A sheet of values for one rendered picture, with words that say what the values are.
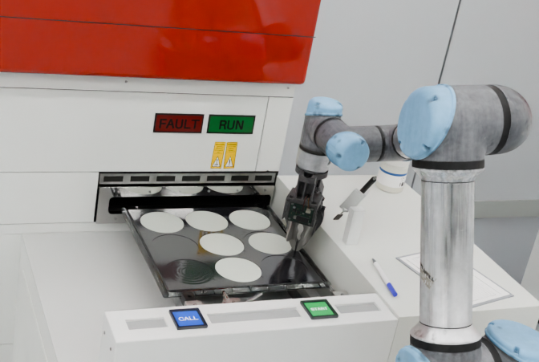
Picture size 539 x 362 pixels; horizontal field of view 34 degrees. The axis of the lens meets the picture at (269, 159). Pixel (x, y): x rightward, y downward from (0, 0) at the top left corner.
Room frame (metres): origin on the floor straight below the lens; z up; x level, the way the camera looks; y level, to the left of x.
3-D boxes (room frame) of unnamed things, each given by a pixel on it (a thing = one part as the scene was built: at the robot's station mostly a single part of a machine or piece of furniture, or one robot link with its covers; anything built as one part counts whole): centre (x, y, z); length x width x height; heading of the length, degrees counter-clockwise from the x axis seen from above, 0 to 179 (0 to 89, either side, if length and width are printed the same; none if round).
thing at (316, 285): (1.59, -0.01, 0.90); 0.38 x 0.01 x 0.01; 116
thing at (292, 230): (1.77, -0.08, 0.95); 0.06 x 0.03 x 0.09; 169
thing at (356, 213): (1.76, -0.20, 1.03); 0.06 x 0.04 x 0.13; 26
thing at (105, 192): (1.93, 0.17, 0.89); 0.44 x 0.02 x 0.10; 116
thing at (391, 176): (2.09, -0.31, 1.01); 0.07 x 0.07 x 0.10
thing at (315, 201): (1.77, -0.09, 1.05); 0.09 x 0.08 x 0.12; 169
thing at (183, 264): (1.75, 0.07, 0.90); 0.34 x 0.34 x 0.01; 26
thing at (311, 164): (1.77, -0.10, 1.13); 0.08 x 0.08 x 0.05
